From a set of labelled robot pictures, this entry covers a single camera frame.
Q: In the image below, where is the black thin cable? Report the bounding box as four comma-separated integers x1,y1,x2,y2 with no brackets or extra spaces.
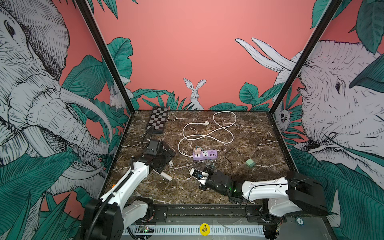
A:
224,146,241,181

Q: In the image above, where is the green cube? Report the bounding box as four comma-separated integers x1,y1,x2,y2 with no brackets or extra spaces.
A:
246,159,256,168

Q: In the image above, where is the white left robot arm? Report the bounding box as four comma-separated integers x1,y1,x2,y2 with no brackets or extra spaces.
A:
76,140,176,240

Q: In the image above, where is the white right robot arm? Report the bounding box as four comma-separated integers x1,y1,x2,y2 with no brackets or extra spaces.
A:
190,169,329,220

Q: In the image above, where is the purple power strip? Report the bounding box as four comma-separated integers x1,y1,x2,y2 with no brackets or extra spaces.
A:
193,150,218,161

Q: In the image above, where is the black white chessboard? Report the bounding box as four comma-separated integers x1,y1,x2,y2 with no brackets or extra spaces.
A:
146,107,169,134

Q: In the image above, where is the yellow round sticker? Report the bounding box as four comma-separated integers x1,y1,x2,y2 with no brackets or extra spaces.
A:
200,223,211,236

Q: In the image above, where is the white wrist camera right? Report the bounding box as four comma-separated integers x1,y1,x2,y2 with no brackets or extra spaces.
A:
190,168,209,185

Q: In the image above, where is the white power strip cable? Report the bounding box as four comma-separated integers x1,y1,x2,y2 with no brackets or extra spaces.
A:
177,110,238,157

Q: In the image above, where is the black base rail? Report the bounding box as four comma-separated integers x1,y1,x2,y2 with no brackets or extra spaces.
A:
149,204,286,225

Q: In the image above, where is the white slotted cable duct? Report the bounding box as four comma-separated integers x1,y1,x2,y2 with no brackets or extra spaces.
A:
130,225,265,237

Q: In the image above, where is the black enclosure corner post left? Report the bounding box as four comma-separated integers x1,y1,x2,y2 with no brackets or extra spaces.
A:
76,0,135,115

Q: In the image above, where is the black enclosure corner post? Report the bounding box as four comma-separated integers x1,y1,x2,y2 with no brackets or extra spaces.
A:
76,0,135,115
269,0,342,116

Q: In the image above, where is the black enclosure corner post right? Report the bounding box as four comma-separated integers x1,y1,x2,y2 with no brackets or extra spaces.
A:
269,0,342,116

